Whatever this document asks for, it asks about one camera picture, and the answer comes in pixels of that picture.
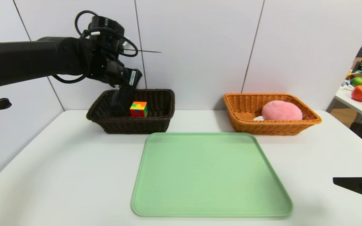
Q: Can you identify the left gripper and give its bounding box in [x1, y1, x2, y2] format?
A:
[106, 58, 143, 113]

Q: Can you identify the black glasses case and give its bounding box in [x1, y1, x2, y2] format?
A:
[110, 89, 132, 116]

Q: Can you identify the multicolour puzzle cube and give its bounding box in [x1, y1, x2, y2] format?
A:
[129, 101, 149, 118]

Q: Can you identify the pink plush peach toy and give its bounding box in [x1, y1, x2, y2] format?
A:
[253, 100, 303, 121]

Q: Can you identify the dark brown wicker basket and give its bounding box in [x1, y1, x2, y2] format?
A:
[86, 89, 175, 135]

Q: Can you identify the orange wicker basket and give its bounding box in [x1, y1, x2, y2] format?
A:
[223, 93, 322, 136]

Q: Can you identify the light green plastic tray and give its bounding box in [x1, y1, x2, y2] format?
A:
[131, 132, 293, 217]

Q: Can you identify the thin black cable tie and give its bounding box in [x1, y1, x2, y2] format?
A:
[123, 48, 162, 53]

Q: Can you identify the black looped left camera cable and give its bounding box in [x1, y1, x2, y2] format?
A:
[74, 10, 139, 57]

